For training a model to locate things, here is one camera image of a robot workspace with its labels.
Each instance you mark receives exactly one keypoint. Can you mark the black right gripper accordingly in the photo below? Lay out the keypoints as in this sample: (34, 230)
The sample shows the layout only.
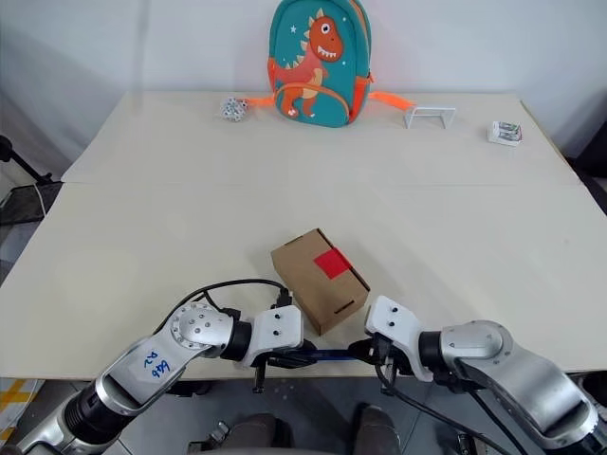
(386, 360)

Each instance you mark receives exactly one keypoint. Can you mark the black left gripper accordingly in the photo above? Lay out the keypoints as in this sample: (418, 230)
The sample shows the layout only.
(271, 362)

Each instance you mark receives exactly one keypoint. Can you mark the blue cutter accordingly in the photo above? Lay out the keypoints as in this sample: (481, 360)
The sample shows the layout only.
(329, 354)

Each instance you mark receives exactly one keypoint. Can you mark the brown cardboard box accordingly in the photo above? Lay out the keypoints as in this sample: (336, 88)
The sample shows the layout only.
(308, 277)

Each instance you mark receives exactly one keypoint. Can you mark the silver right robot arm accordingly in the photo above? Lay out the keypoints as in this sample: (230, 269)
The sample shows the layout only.
(512, 369)

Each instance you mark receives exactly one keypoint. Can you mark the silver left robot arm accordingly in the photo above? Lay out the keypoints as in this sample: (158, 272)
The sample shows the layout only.
(142, 365)

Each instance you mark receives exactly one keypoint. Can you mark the red tape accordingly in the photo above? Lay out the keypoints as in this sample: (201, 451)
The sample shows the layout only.
(331, 263)

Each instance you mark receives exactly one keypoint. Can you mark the dark grey rounded shape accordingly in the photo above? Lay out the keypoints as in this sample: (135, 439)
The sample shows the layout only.
(374, 429)
(258, 433)

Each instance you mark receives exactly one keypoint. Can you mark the black-and-white spotted small ball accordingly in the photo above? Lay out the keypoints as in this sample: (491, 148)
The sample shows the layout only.
(232, 109)

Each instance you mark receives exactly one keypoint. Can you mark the small white packet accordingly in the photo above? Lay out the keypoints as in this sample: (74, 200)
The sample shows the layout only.
(505, 132)

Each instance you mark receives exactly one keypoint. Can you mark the teal dinosaur backpack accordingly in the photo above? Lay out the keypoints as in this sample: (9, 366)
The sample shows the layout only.
(313, 71)

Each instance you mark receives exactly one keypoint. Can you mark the black furniture piece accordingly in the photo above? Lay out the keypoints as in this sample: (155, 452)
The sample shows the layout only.
(590, 156)

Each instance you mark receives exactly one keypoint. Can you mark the black tripod stand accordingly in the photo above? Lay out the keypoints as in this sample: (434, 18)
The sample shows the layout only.
(19, 163)

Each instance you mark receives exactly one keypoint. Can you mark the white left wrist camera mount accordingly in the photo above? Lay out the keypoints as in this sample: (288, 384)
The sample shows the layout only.
(277, 332)

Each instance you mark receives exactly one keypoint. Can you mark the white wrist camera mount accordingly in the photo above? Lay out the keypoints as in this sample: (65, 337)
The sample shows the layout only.
(393, 322)
(277, 332)

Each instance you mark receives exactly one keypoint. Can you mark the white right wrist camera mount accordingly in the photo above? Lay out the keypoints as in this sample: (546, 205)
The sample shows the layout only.
(393, 322)

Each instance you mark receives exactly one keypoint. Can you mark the white miniature goal frame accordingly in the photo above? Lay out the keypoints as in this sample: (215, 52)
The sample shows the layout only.
(429, 113)

